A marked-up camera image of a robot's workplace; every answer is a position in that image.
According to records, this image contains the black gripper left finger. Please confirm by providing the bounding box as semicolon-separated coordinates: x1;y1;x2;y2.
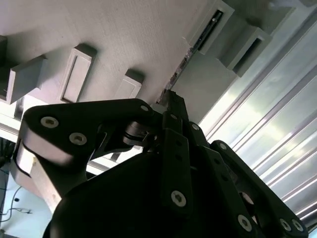
19;91;194;219

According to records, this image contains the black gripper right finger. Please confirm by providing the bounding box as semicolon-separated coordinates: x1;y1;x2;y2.
189;121;309;238

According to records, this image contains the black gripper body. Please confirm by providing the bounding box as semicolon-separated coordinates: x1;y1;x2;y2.
43;148;261;238

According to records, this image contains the RAM stick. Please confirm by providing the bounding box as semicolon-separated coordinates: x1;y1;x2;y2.
156;9;223;104

